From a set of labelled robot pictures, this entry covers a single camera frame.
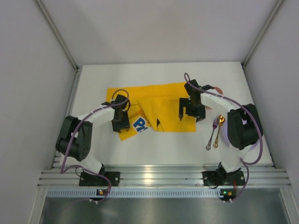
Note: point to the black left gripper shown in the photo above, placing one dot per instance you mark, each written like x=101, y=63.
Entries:
x=121, y=124

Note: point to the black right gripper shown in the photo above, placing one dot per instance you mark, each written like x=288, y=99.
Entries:
x=191, y=111

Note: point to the yellow printed cloth placemat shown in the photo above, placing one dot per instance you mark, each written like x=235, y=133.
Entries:
x=156, y=107

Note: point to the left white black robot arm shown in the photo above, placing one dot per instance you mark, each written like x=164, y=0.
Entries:
x=75, y=138

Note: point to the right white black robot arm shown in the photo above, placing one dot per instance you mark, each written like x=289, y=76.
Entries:
x=243, y=129

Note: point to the gold metal spoon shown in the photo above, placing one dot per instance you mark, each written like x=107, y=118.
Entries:
x=221, y=121

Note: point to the pink plastic cup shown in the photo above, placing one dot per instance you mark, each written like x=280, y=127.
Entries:
x=219, y=90

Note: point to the lilac plastic plate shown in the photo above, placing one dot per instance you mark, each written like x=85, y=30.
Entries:
x=224, y=136

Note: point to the purple metal fork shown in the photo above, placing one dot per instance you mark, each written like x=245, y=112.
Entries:
x=214, y=126

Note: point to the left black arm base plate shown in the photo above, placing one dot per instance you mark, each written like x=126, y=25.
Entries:
x=89, y=180

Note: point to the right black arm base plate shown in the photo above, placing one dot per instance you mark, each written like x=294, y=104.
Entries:
x=215, y=179

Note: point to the aluminium mounting rail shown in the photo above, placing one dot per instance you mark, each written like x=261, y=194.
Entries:
x=166, y=176

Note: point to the slotted grey cable duct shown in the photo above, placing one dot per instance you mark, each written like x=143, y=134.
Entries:
x=140, y=193

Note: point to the aluminium frame post left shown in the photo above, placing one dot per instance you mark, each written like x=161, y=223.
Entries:
x=42, y=8

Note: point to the aluminium frame post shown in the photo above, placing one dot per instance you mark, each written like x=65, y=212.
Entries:
x=42, y=8
x=266, y=25

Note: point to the aluminium frame post right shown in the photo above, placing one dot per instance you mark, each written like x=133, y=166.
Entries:
x=266, y=25

